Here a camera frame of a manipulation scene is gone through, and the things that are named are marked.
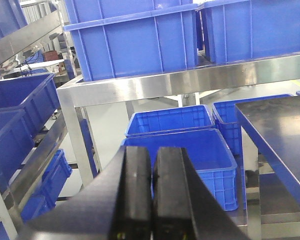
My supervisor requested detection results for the blue bin rack middle front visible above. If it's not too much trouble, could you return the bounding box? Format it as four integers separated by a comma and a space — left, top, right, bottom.
0, 109, 34, 193

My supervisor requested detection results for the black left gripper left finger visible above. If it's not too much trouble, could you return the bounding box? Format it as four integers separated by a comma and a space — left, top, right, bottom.
17, 146, 152, 240

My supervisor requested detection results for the blue bin lower right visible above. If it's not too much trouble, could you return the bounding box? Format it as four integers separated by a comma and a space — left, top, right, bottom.
212, 93, 293, 156

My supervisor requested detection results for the blue bin rack top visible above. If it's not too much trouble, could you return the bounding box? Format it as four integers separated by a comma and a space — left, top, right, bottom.
0, 0, 28, 39

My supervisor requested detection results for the large blue crate top right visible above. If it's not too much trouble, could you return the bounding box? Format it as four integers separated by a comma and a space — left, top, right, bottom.
198, 0, 300, 64

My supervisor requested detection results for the blue bin rack middle back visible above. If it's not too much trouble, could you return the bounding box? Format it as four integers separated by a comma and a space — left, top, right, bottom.
0, 73, 60, 137

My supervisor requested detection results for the dark steel work table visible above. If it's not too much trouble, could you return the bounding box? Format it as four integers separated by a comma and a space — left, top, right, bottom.
234, 94, 300, 213

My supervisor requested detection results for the blue bin rack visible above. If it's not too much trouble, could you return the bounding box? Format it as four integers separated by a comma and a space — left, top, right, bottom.
0, 0, 28, 39
0, 109, 34, 193
21, 149, 72, 223
0, 73, 60, 137

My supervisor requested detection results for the blue bin lower front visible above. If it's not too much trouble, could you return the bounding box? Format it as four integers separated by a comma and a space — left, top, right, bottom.
121, 128, 238, 211

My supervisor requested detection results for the blue bin rack bottom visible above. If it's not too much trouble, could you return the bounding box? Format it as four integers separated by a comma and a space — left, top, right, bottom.
21, 149, 72, 223

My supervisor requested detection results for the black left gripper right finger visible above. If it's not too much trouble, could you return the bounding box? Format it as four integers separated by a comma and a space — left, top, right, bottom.
153, 147, 248, 240

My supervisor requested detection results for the blue bin lower back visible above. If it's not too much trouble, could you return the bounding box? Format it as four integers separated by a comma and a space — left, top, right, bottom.
125, 104, 215, 138

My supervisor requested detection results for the steel cart frame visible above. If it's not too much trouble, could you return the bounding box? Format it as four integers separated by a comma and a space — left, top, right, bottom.
57, 52, 300, 187

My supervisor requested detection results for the large blue crate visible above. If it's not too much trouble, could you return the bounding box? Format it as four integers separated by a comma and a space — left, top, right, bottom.
64, 0, 198, 82
198, 0, 300, 64

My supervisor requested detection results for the large blue crate top left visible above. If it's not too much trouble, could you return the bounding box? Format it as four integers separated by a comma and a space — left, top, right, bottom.
64, 0, 198, 82

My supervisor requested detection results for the steel shelf rack left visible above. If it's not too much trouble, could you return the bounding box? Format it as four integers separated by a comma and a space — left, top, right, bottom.
0, 11, 67, 240

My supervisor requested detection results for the blue bin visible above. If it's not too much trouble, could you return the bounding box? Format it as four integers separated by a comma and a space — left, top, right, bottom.
121, 128, 238, 211
212, 93, 293, 156
125, 104, 215, 138

